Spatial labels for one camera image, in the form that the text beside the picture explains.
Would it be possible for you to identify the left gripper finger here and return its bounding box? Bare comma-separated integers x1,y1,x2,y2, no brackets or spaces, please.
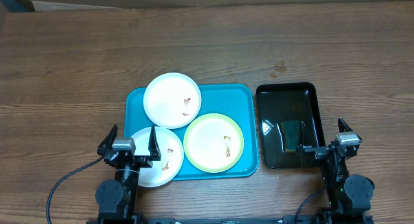
148,126,162,161
97,124,118,155

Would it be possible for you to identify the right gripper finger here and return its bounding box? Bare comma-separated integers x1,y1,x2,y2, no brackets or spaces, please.
338,118,353,133
300,121,311,148

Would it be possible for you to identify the green yellow sponge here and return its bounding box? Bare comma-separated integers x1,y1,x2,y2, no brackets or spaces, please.
281,120,301,153

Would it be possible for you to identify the white plate top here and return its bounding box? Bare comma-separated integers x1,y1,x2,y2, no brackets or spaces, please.
143,73,202,129

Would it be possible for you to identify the white plate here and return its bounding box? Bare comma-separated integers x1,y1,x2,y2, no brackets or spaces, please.
132,126,184,188
143,73,202,129

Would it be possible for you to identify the green rimmed plate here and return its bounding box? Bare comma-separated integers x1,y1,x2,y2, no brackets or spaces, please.
183,113,245,174

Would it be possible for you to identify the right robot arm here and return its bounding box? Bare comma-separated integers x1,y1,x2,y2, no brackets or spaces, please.
294,118,375,224

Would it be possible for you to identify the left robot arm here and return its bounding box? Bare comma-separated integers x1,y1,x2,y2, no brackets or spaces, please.
95,126,161,224

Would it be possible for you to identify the black water tray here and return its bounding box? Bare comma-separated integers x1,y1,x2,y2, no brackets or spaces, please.
256,82,325,169

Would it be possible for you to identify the teal plastic serving tray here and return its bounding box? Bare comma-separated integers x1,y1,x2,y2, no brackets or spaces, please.
124,84,259,181

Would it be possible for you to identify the white plate bottom left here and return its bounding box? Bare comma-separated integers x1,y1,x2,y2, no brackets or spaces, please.
132,126,184,188

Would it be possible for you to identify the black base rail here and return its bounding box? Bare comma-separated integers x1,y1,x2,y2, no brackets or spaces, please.
86,213,375,224

